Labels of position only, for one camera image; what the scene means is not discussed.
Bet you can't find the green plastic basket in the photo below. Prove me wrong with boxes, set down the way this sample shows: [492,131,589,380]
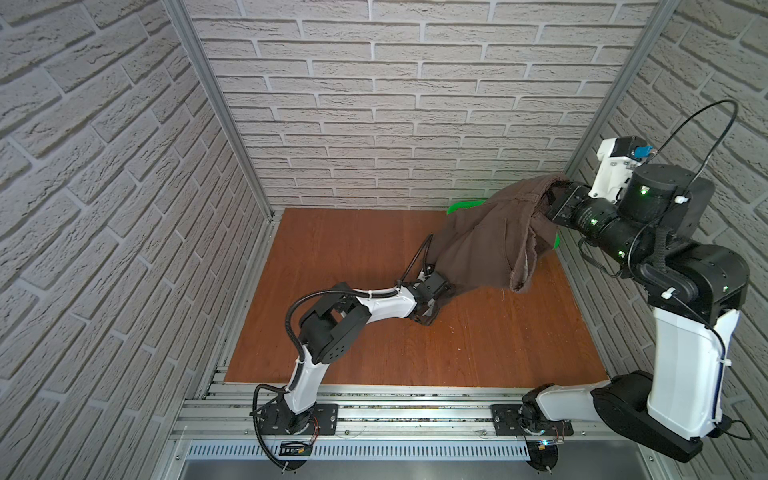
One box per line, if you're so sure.
[446,200,562,250]

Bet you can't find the small black electronics box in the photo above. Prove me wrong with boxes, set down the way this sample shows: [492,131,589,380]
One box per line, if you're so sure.
[278,441,314,457]

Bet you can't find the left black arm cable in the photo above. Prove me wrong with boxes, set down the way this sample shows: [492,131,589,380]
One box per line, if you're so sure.
[251,233,434,472]

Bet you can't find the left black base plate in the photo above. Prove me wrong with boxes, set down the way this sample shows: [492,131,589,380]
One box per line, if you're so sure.
[256,403,338,436]

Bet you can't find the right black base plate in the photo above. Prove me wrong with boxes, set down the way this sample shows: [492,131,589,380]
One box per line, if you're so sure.
[490,404,574,438]

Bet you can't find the brown trousers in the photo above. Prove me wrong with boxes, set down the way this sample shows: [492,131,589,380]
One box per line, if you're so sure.
[427,174,569,295]

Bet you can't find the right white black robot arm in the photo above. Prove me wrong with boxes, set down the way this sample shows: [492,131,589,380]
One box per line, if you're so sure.
[519,164,749,462]

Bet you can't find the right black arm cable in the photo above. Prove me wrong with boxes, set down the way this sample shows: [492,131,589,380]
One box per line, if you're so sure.
[623,98,740,277]

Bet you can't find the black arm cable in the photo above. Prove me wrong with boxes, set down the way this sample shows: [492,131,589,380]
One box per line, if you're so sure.
[251,233,434,472]
[623,98,740,277]

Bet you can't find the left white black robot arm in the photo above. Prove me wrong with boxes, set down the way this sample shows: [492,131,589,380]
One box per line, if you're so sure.
[251,271,455,435]

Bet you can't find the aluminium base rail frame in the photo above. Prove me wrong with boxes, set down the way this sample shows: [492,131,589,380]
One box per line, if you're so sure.
[151,374,682,479]

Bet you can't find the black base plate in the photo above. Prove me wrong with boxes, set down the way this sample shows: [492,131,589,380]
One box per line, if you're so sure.
[256,403,338,436]
[490,404,574,438]

